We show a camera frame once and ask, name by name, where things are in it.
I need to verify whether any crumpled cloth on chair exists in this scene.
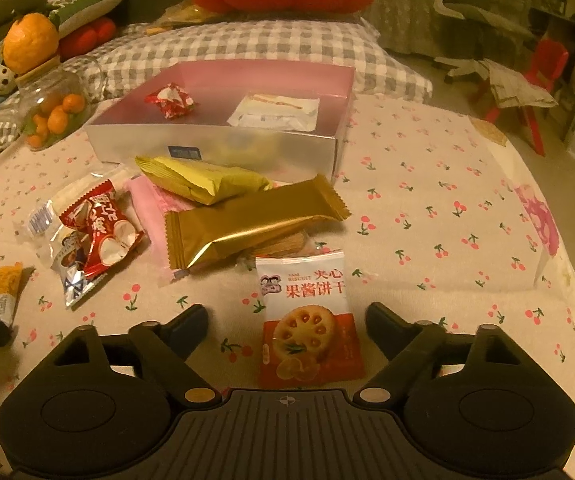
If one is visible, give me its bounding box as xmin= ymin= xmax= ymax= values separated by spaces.
xmin=476 ymin=57 xmax=559 ymax=109

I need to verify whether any gold snack bar packet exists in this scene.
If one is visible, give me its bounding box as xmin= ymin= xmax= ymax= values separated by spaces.
xmin=164 ymin=174 xmax=349 ymax=274

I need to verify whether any red candy wrapper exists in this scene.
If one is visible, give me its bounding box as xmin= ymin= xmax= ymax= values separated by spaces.
xmin=145 ymin=83 xmax=200 ymax=120

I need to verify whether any yellow snack packet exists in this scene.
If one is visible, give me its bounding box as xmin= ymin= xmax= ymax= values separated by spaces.
xmin=134 ymin=155 xmax=274 ymax=206

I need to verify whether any cherry print bedsheet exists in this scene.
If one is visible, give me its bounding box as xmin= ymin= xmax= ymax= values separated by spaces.
xmin=0 ymin=94 xmax=575 ymax=466

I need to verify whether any brown snack packet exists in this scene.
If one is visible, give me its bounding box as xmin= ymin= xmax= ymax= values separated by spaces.
xmin=246 ymin=231 xmax=319 ymax=262

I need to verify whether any red plastic child chair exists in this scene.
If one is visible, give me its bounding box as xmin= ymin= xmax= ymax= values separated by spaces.
xmin=484 ymin=39 xmax=571 ymax=157

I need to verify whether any grey checkered pillow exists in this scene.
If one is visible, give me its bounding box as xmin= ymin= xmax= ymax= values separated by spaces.
xmin=62 ymin=20 xmax=434 ymax=102

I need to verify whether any white and orange biscuit packet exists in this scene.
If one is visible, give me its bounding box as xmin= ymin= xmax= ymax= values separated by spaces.
xmin=254 ymin=248 xmax=367 ymax=390

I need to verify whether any orange snack bar packet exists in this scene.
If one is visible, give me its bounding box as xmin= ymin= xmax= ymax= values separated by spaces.
xmin=0 ymin=262 xmax=37 ymax=329

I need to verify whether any grey office chair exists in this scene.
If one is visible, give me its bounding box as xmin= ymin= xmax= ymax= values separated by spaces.
xmin=431 ymin=0 xmax=535 ymax=86

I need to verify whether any dark desk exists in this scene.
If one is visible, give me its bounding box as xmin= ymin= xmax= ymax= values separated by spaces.
xmin=526 ymin=2 xmax=575 ymax=53

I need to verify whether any orange plush jar lid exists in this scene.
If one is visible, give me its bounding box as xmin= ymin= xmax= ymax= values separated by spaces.
xmin=2 ymin=12 xmax=62 ymax=74

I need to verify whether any green snowflake pillow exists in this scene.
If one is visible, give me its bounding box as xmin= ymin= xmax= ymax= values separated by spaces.
xmin=49 ymin=0 xmax=135 ymax=42

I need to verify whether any blue and silver snack packet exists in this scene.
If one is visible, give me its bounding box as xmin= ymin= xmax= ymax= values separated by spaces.
xmin=52 ymin=237 xmax=109 ymax=309

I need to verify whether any pink snack packet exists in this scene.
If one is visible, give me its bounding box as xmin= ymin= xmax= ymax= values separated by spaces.
xmin=124 ymin=175 xmax=209 ymax=282

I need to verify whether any small red cushion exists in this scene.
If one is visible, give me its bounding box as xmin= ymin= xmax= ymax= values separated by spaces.
xmin=58 ymin=16 xmax=117 ymax=61

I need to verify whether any white sandwich biscuit packet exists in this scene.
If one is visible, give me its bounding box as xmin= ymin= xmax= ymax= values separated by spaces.
xmin=227 ymin=93 xmax=321 ymax=134

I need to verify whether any clear rice cracker packet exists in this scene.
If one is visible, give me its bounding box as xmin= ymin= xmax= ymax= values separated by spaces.
xmin=28 ymin=170 xmax=119 ymax=243

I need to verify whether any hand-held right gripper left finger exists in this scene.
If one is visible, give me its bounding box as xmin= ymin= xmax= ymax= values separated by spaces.
xmin=42 ymin=304 xmax=221 ymax=408

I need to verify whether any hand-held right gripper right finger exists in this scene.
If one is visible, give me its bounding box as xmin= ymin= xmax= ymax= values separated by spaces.
xmin=353 ymin=301 xmax=533 ymax=407

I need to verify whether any gold foil wrapper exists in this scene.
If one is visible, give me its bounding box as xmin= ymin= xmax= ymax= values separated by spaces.
xmin=146 ymin=2 xmax=219 ymax=37

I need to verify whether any patterned curtain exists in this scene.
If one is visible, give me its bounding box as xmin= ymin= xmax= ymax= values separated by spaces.
xmin=362 ymin=0 xmax=448 ymax=58

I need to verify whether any red and white snack packet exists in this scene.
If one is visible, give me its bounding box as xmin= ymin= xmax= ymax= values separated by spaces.
xmin=58 ymin=180 xmax=147 ymax=281

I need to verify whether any pink and silver cardboard box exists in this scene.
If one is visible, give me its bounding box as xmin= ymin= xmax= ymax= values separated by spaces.
xmin=84 ymin=59 xmax=357 ymax=182

